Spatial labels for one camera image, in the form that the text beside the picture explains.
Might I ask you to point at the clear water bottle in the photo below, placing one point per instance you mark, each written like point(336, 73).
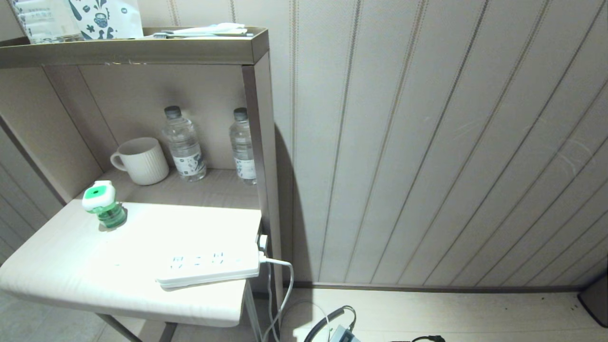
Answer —
point(185, 147)
point(243, 147)

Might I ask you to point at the wrapped toothbrush kit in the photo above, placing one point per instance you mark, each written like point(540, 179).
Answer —
point(204, 31)

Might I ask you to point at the clear plastic package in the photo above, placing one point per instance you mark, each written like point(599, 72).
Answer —
point(45, 21)

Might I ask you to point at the white side table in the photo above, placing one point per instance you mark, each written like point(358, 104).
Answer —
point(95, 270)

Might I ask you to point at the white ribbed mug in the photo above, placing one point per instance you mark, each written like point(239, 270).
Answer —
point(145, 161)

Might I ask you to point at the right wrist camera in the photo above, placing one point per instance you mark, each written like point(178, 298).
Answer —
point(343, 335)

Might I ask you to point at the white wall plug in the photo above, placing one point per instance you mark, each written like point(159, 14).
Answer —
point(263, 242)

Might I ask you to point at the white power strip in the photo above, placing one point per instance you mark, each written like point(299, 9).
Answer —
point(209, 268)

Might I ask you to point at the green white mosquito repellent device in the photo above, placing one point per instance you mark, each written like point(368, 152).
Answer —
point(103, 203)

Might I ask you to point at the brown baseboard strip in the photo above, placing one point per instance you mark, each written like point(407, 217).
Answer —
point(427, 287)

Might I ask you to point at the beige shelf unit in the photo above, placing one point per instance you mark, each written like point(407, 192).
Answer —
point(142, 52)

